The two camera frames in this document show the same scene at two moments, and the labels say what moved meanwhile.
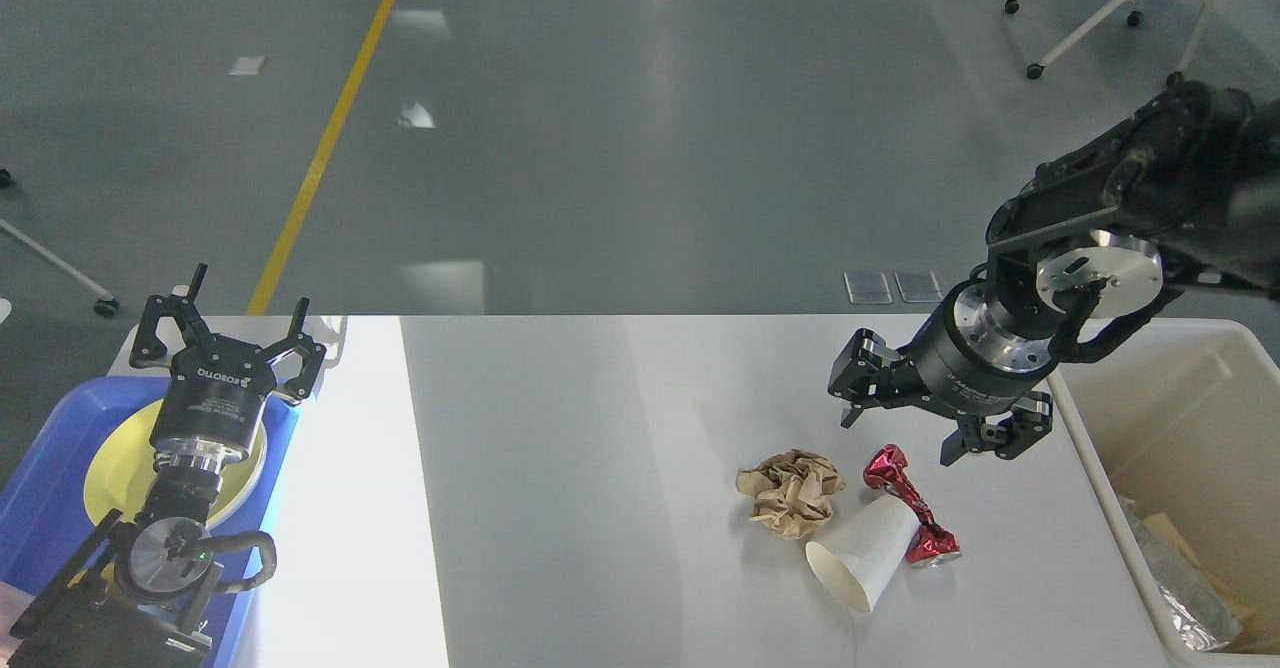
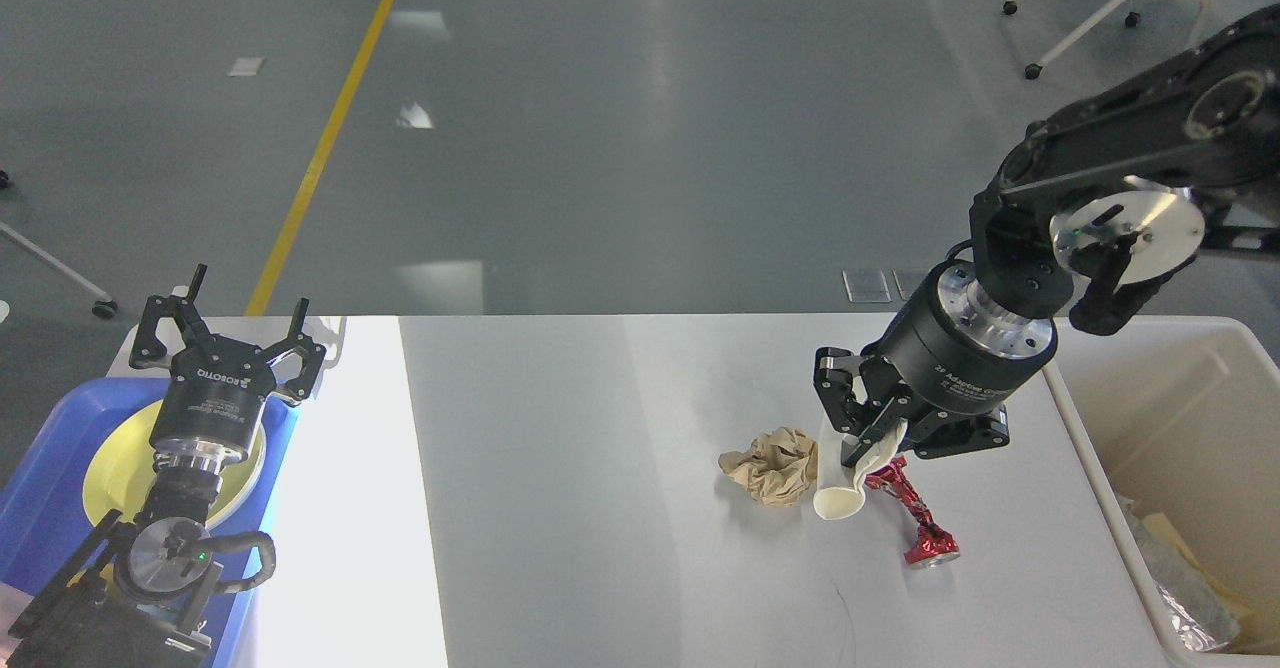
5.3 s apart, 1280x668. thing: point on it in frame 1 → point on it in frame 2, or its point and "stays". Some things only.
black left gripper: (210, 409) stays
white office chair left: (107, 306) stays
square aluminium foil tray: (1198, 615) stays
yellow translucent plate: (120, 473) stays
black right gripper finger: (1030, 421) → (929, 434)
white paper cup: (860, 555) → (840, 493)
